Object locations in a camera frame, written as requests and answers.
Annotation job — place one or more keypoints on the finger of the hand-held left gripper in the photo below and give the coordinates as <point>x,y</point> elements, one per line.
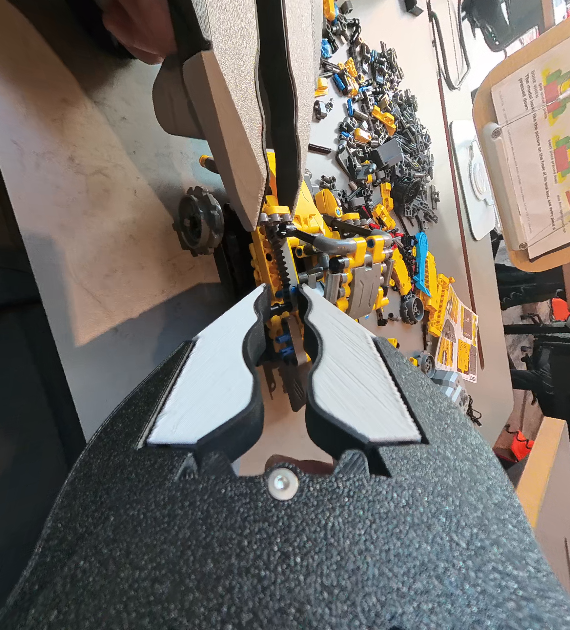
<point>307,59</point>
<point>231,123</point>

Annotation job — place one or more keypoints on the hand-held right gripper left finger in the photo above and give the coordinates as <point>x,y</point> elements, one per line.
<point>206,393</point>

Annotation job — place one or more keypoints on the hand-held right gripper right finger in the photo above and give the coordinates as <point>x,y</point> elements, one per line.
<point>359,393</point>

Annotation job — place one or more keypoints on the yellow toy brick vehicle model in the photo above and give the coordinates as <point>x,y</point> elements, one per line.
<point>363,290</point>

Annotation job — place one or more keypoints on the person's left hand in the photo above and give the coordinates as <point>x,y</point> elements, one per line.
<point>137,34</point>

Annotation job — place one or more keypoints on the small grey toy wheel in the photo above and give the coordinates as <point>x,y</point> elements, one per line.
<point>427,363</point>

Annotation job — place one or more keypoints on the grey brick battery box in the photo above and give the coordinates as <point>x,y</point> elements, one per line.
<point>450,386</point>

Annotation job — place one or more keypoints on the black toy wheel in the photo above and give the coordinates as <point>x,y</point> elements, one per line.
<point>411,308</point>

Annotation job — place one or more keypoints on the yellow printed sticker sheet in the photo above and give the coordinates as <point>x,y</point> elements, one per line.
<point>462,339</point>

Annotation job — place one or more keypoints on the pile of loose brick parts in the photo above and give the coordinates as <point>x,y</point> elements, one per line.
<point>393,147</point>

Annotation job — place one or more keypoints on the long yellow brick beam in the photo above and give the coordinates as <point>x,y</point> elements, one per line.
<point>403,270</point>

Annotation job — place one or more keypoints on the blue curved brick piece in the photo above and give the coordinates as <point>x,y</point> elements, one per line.
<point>421,261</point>

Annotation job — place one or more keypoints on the white flat device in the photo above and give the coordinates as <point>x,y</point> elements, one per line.
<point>477,182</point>

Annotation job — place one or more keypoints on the wooden board with instruction sheet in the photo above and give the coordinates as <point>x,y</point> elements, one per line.
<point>536,123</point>

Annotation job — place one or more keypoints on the yellow brick frame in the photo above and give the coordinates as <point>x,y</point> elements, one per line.
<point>440,305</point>

